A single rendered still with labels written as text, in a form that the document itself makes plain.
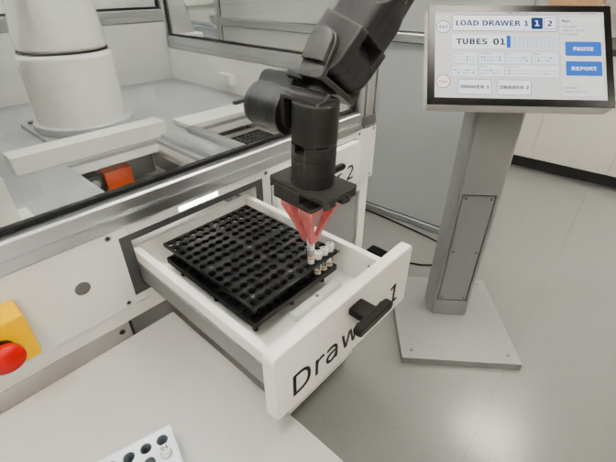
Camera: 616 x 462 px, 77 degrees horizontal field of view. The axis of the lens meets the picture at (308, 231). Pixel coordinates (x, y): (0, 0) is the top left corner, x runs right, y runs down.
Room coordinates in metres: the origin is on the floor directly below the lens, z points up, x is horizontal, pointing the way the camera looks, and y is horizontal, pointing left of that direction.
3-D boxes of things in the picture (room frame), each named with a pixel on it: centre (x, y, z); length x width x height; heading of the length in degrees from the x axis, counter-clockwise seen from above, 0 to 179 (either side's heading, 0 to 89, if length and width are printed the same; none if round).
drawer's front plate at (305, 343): (0.38, -0.05, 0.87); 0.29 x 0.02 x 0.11; 138
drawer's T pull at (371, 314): (0.36, -0.07, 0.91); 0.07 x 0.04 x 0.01; 138
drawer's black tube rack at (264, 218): (0.51, 0.09, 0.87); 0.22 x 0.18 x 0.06; 48
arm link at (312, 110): (0.47, 0.00, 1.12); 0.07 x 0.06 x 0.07; 48
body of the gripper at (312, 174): (0.47, -0.01, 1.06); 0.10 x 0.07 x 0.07; 48
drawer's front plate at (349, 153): (0.83, -0.03, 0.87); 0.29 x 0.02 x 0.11; 138
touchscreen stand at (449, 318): (1.24, -0.61, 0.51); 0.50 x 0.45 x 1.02; 176
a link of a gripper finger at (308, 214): (0.47, 0.00, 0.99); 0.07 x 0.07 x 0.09; 48
